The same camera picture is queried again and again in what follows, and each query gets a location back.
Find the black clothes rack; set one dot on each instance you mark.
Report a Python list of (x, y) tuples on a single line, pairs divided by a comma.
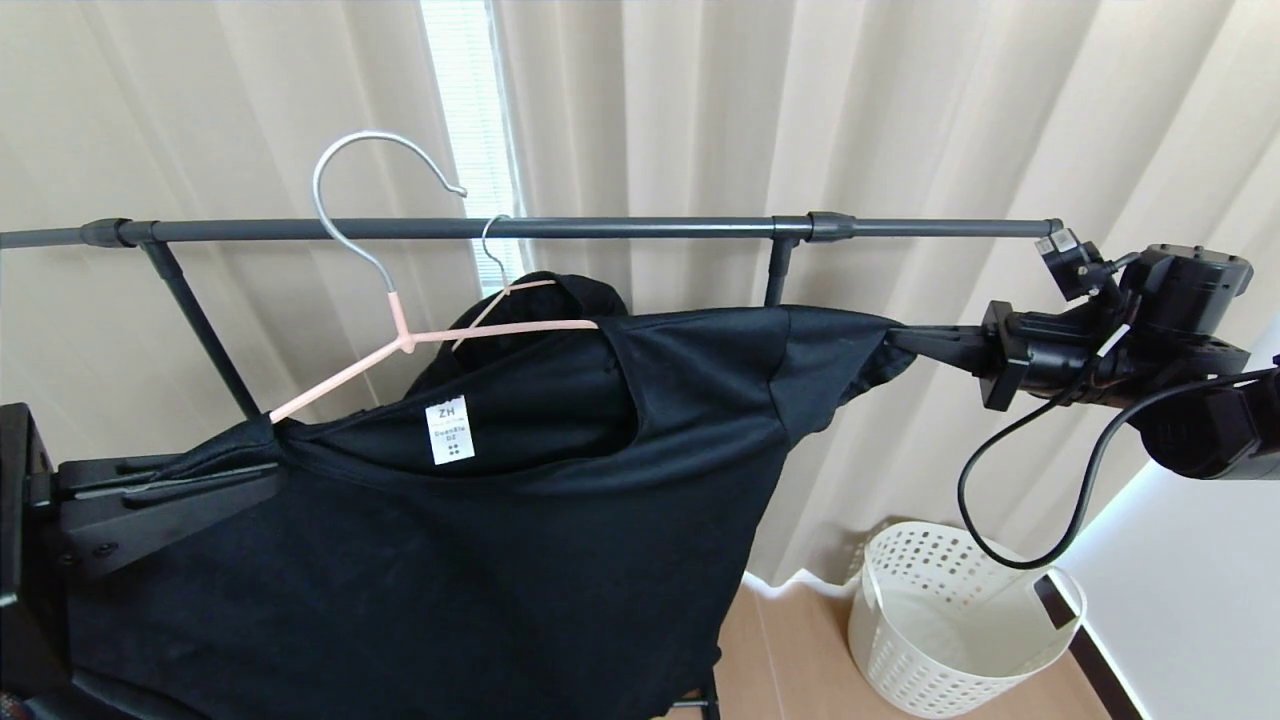
[(650, 228)]

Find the black t-shirt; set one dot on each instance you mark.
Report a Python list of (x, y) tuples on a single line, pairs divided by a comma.
[(450, 600)]

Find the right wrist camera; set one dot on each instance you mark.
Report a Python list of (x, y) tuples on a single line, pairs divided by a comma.
[(1060, 260)]

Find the white laundry basket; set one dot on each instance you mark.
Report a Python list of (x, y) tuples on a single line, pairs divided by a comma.
[(900, 660)]

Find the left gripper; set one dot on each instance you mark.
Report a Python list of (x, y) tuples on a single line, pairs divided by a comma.
[(20, 520)]

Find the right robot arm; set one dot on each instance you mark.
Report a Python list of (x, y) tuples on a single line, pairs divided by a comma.
[(1190, 300)]

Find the window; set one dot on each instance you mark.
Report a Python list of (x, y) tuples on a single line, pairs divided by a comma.
[(470, 90)]

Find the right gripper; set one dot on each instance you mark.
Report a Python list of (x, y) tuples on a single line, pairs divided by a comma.
[(1050, 360)]

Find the pink clothes hanger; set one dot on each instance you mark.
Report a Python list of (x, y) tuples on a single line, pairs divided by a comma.
[(500, 298), (400, 325)]

